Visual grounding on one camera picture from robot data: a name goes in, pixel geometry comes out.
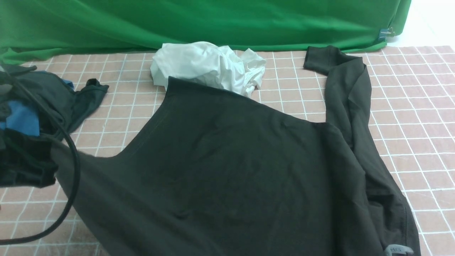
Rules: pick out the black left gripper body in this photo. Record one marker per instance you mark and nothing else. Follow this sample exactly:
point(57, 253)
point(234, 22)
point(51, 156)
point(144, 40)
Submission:
point(25, 161)

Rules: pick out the blue t-shirt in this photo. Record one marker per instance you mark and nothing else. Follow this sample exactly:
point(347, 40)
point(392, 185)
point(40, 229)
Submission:
point(30, 97)

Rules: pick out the dark teal shirt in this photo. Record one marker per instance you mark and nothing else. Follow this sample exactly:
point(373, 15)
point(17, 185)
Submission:
point(89, 98)

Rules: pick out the dark gray long-sleeve top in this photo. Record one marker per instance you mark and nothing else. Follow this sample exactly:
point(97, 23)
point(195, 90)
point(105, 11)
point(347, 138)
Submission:
point(214, 173)

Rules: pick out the green backdrop cloth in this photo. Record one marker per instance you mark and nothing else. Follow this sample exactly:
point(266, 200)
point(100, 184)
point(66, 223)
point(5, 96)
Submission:
point(41, 29)

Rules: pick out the white shirt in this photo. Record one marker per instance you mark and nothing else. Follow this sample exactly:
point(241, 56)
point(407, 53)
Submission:
point(210, 65)

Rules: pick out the metal binder clip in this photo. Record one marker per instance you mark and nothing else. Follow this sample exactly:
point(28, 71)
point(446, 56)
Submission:
point(386, 33)

